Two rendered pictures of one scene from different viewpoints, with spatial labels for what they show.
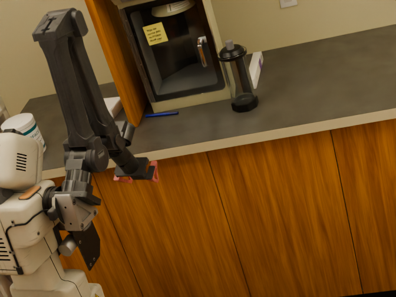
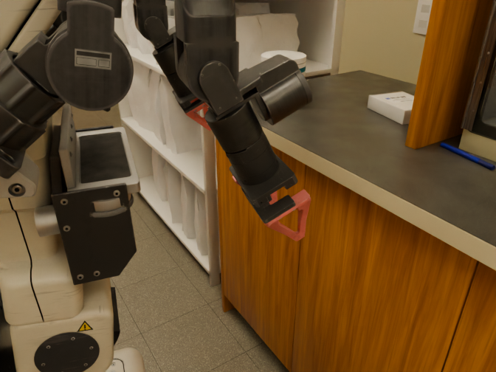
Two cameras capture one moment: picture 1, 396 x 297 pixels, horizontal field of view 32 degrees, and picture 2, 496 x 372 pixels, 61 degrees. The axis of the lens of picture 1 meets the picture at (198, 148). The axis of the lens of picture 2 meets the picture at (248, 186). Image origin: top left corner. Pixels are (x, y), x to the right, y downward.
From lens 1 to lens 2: 1.70 m
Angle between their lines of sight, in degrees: 37
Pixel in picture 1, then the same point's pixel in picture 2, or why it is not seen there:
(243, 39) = not seen: outside the picture
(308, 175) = not seen: outside the picture
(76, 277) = (48, 276)
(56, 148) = (305, 114)
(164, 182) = (381, 249)
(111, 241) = (289, 263)
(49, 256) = (9, 210)
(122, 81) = (435, 63)
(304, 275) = not seen: outside the picture
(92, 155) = (54, 42)
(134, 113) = (424, 126)
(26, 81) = (369, 49)
